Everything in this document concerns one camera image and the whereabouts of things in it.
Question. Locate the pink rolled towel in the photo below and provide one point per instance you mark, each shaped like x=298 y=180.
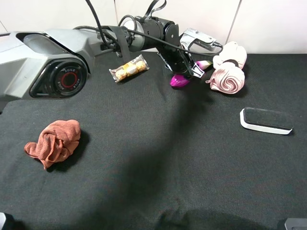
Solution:
x=228 y=76

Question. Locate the purple toy eggplant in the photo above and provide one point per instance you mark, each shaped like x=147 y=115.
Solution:
x=179 y=81

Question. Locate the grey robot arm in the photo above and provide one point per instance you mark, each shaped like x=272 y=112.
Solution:
x=55 y=64

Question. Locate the black white board eraser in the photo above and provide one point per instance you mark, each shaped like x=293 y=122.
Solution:
x=267 y=121

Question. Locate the orange crumpled cloth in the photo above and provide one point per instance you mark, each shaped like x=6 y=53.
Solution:
x=55 y=143

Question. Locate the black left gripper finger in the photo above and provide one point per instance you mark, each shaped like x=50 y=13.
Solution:
x=196 y=71

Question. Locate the black table cloth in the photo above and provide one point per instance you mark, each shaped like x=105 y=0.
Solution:
x=154 y=158

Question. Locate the gold chocolates packet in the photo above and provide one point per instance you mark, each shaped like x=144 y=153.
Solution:
x=133 y=67

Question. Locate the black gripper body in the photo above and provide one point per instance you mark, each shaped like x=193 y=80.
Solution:
x=175 y=60

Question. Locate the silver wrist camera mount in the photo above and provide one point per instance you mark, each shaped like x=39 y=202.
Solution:
x=194 y=37

